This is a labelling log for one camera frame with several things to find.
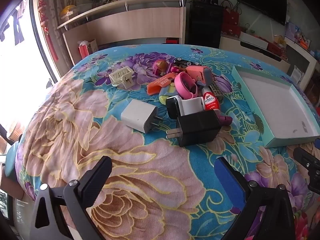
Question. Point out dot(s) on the pink pup figure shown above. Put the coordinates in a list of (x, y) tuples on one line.
[(161, 67)]

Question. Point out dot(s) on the patterned curtain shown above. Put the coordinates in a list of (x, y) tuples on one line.
[(56, 10)]

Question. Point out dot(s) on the yellow fruit bowl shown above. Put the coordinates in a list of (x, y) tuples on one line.
[(68, 11)]

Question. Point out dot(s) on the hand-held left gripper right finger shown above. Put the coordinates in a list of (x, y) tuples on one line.
[(225, 175)]

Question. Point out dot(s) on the teal shallow cardboard box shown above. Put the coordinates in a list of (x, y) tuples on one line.
[(272, 105)]

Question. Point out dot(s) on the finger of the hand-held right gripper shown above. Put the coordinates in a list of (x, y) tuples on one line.
[(308, 160)]

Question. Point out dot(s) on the red and white glue bottle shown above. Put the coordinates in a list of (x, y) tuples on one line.
[(211, 100)]

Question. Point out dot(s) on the orange and blue toy gun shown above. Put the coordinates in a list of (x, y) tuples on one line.
[(160, 82)]

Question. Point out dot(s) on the wooden shelf unit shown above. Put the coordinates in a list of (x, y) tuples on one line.
[(135, 22)]

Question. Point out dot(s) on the magenta lighter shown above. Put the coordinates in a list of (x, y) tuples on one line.
[(223, 118)]

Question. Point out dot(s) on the cream plastic plug adapter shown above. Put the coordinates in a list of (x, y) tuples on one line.
[(121, 76)]

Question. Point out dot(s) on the black cabinet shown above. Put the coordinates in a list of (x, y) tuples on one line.
[(205, 25)]

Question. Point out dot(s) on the white desk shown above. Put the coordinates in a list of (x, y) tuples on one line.
[(307, 60)]

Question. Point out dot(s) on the cream television stand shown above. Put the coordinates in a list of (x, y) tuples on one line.
[(250, 50)]

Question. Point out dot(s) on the black gold patterned lighter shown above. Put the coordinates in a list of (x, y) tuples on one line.
[(217, 91)]

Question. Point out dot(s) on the salmon and blue toy cutter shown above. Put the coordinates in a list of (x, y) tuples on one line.
[(198, 72)]

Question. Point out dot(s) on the white charger plug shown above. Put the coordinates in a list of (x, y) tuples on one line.
[(137, 115)]

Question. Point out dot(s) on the pink toy watch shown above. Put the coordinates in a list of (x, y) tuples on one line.
[(181, 82)]

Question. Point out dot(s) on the wall television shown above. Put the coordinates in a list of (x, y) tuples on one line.
[(262, 0)]

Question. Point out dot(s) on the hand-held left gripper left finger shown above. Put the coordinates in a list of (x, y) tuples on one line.
[(100, 171)]

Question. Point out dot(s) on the red gift bags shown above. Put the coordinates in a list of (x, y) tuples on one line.
[(231, 20)]

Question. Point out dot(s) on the red hanging decoration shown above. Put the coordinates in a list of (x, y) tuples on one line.
[(45, 20)]

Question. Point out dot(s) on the black charger plug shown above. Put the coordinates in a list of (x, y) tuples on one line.
[(197, 127)]

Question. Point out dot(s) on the red gift bag with box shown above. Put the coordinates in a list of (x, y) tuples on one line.
[(85, 50)]

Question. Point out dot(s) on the hanging dark clothes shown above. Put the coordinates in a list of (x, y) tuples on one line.
[(15, 27)]

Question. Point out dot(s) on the floral blanket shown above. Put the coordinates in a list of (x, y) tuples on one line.
[(140, 170)]

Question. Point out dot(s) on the black toy car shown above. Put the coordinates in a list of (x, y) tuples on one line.
[(183, 62)]

